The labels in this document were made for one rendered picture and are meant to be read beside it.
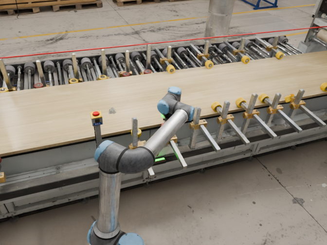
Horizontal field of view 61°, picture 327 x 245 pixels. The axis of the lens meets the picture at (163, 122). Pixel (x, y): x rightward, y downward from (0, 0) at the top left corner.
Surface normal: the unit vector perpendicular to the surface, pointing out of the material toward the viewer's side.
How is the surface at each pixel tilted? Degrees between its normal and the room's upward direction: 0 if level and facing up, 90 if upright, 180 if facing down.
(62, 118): 0
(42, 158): 90
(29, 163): 90
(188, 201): 0
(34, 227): 0
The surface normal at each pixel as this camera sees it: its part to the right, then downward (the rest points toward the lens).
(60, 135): 0.06, -0.77
